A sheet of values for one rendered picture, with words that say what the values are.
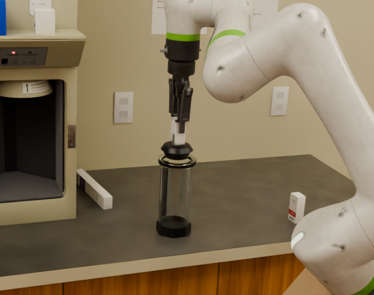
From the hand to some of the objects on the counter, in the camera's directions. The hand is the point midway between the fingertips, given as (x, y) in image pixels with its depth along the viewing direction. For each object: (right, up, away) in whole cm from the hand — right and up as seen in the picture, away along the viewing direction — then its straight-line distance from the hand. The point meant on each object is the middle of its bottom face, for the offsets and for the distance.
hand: (178, 130), depth 195 cm
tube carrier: (-1, -28, +9) cm, 30 cm away
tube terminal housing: (-50, -23, +20) cm, 59 cm away
